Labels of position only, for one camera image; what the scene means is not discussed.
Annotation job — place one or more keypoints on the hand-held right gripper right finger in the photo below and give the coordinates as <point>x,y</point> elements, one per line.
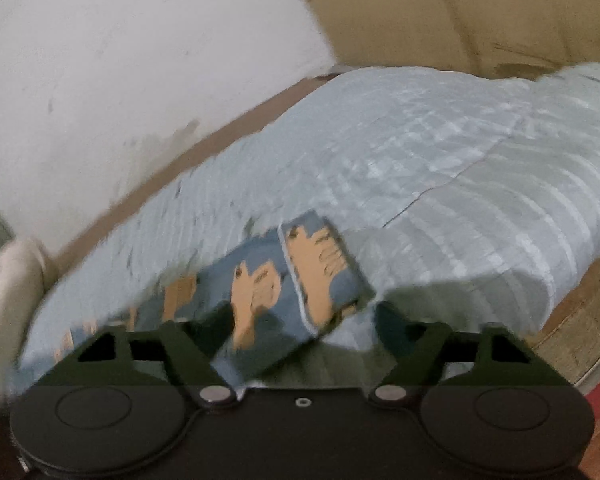
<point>405,340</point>

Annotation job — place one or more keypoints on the blue pants with orange print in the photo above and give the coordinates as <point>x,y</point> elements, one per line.
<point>310,260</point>

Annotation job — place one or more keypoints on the light blue quilted blanket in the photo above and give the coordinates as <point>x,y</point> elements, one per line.
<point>430,160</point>

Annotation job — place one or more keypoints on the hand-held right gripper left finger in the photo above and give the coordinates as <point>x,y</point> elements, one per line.
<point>207,332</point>

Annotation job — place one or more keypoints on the white pillow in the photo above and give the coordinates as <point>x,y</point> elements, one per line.
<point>10,310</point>

